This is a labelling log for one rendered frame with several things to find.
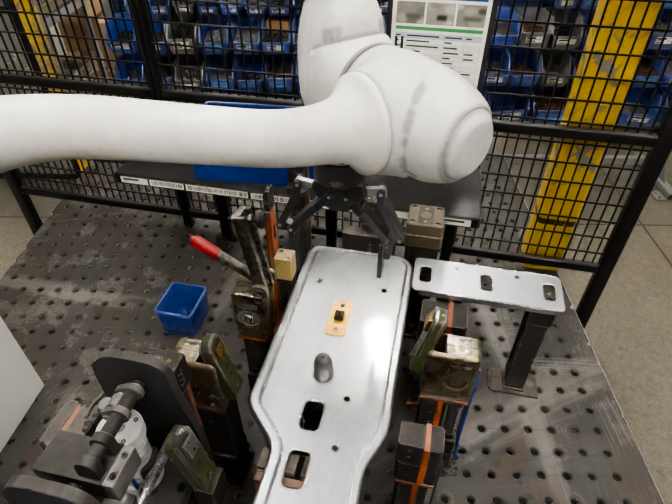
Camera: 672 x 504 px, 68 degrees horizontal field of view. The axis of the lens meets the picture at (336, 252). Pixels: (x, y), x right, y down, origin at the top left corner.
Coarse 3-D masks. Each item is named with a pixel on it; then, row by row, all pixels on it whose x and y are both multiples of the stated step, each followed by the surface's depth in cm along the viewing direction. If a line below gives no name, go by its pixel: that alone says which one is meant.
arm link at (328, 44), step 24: (312, 0) 55; (336, 0) 54; (360, 0) 54; (312, 24) 56; (336, 24) 55; (360, 24) 55; (312, 48) 57; (336, 48) 55; (360, 48) 54; (312, 72) 58; (336, 72) 55; (312, 96) 60
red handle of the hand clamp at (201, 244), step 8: (192, 240) 86; (200, 240) 87; (200, 248) 87; (208, 248) 87; (216, 248) 88; (216, 256) 88; (224, 256) 88; (224, 264) 89; (232, 264) 88; (240, 264) 89; (240, 272) 89; (248, 272) 89
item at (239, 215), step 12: (240, 216) 81; (252, 216) 81; (264, 216) 81; (240, 228) 81; (252, 228) 84; (240, 240) 83; (252, 240) 83; (252, 252) 84; (264, 252) 88; (252, 264) 86; (264, 264) 89; (252, 276) 88; (264, 276) 91
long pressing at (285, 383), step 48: (336, 288) 98; (384, 288) 98; (288, 336) 89; (336, 336) 89; (384, 336) 89; (288, 384) 81; (336, 384) 81; (384, 384) 81; (288, 432) 75; (336, 432) 75; (384, 432) 75; (336, 480) 70
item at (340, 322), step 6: (336, 300) 95; (336, 306) 94; (348, 306) 94; (330, 312) 93; (336, 312) 92; (342, 312) 92; (348, 312) 93; (330, 318) 92; (336, 318) 91; (342, 318) 91; (348, 318) 92; (330, 324) 91; (336, 324) 91; (342, 324) 91; (330, 330) 90; (342, 330) 90; (342, 336) 89
